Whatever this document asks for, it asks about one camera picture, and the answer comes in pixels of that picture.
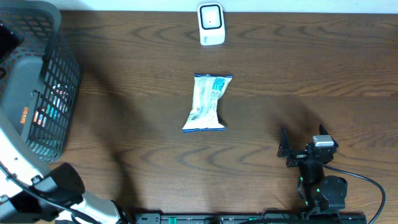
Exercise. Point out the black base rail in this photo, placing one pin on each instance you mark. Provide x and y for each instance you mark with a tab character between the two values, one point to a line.
272	216

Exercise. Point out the white blue snack bag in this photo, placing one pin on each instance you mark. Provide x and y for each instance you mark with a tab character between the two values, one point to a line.
208	89

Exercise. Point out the grey plastic mesh basket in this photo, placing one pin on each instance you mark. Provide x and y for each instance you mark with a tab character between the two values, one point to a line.
40	77

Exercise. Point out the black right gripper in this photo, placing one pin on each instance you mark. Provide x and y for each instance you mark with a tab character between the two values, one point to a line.
285	150

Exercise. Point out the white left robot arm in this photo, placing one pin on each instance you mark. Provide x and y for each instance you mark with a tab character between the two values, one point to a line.
32	191

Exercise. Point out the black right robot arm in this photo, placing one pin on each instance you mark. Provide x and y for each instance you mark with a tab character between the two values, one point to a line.
323	194

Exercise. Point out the white barcode scanner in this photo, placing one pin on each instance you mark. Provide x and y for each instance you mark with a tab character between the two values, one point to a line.
211	24

